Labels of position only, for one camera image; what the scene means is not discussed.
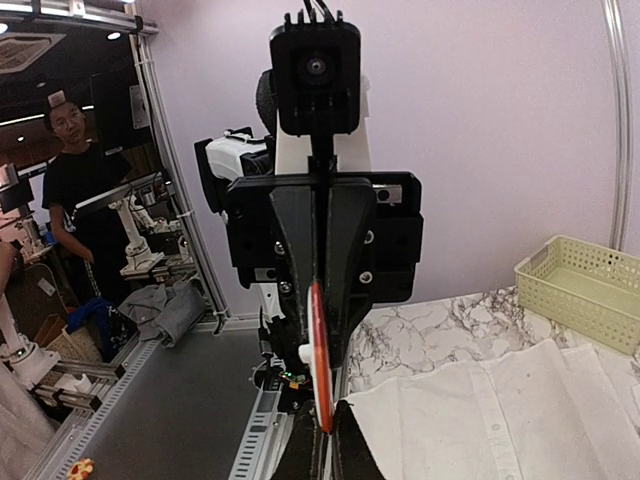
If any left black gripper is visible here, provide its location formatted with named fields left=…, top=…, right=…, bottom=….
left=226, top=172, right=424, bottom=373

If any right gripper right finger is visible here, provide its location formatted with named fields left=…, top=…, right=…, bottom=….
left=331, top=400, right=384, bottom=480

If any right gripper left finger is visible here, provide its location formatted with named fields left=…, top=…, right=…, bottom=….
left=271, top=404, right=325, bottom=480

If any round red white badge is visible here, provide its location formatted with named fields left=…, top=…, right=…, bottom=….
left=298, top=281, right=335, bottom=434

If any white button shirt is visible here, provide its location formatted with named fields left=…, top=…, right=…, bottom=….
left=348, top=340, right=639, bottom=479

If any pink flower brooch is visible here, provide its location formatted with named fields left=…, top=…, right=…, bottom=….
left=66, top=458, right=95, bottom=480

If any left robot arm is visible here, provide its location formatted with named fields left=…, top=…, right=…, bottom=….
left=195, top=70, right=423, bottom=373

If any grey cloth pile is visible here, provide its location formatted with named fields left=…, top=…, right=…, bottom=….
left=118, top=280, right=207, bottom=348

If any person in black shirt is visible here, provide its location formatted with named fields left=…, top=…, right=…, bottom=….
left=42, top=91, right=132, bottom=305

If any green plastic basket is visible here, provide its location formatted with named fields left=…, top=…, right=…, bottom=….
left=514, top=235, right=639, bottom=355

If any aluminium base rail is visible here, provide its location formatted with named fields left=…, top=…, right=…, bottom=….
left=282, top=398, right=315, bottom=453

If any white slotted cable duct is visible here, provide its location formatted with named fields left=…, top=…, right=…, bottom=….
left=229, top=390, right=280, bottom=480

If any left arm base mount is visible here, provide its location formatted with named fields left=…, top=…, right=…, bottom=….
left=251, top=352, right=314, bottom=414

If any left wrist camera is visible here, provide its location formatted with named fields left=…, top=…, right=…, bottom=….
left=269, top=1, right=371, bottom=175

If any left aluminium frame post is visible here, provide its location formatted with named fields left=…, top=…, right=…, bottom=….
left=601, top=0, right=634, bottom=250

